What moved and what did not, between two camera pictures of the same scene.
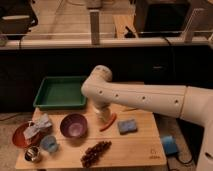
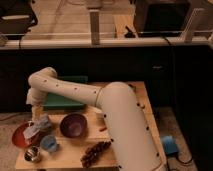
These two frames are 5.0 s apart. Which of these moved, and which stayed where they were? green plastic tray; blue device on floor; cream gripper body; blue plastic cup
Moved: cream gripper body
Stayed: green plastic tray; blue plastic cup; blue device on floor
